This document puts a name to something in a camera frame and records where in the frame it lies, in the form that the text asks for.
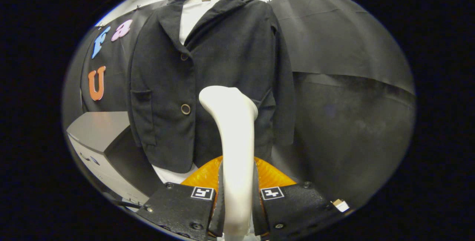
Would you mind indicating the white mannequin torso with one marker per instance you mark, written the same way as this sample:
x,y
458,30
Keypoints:
x,y
193,15

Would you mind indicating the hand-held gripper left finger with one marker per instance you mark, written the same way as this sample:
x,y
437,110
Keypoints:
x,y
219,211

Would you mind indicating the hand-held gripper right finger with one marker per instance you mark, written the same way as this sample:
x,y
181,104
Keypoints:
x,y
259,215

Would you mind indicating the black button jacket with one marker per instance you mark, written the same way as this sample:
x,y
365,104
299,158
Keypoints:
x,y
222,55

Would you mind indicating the white garment steamer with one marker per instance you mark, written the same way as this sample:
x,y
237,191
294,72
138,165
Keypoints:
x,y
237,141

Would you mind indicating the black backdrop cloth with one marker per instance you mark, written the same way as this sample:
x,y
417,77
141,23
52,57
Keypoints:
x,y
352,122

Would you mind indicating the cardboard pieces with paper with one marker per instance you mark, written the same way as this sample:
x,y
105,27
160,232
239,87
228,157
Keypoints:
x,y
341,205

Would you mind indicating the grey cabinet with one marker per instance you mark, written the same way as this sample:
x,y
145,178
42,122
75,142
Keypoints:
x,y
96,126

